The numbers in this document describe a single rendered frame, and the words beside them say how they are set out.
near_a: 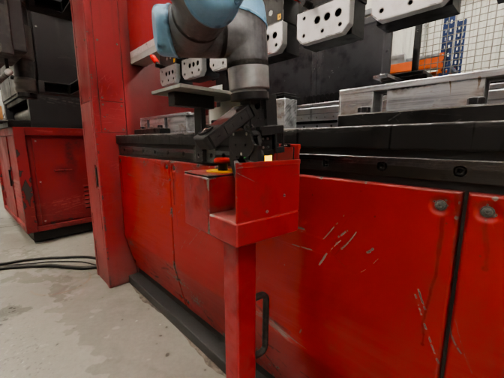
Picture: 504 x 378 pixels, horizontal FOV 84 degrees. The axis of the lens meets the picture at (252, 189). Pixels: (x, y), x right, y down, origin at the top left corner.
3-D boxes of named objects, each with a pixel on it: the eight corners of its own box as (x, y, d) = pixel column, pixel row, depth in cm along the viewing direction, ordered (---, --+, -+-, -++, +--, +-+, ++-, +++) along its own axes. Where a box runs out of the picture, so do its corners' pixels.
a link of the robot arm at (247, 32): (211, 7, 51) (255, 10, 54) (217, 72, 53) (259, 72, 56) (224, -14, 44) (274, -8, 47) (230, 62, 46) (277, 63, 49)
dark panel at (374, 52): (217, 133, 194) (215, 65, 187) (219, 133, 196) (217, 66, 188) (383, 127, 114) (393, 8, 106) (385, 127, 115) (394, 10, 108)
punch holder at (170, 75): (160, 86, 133) (158, 49, 130) (176, 88, 138) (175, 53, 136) (175, 82, 122) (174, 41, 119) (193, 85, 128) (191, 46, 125)
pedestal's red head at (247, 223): (185, 223, 64) (181, 143, 61) (241, 212, 74) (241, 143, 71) (236, 249, 49) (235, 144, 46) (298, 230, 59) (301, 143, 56)
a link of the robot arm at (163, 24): (153, -22, 37) (232, -13, 41) (149, 13, 47) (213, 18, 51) (161, 43, 39) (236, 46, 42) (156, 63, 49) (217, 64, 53)
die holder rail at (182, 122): (141, 135, 159) (139, 118, 157) (151, 135, 163) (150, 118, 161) (187, 133, 123) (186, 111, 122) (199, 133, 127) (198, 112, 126)
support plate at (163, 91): (151, 94, 89) (151, 91, 89) (217, 102, 107) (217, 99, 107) (180, 86, 76) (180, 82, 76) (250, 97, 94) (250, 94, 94)
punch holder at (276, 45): (246, 61, 90) (246, 4, 87) (264, 65, 96) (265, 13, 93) (282, 50, 79) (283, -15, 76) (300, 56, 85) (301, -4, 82)
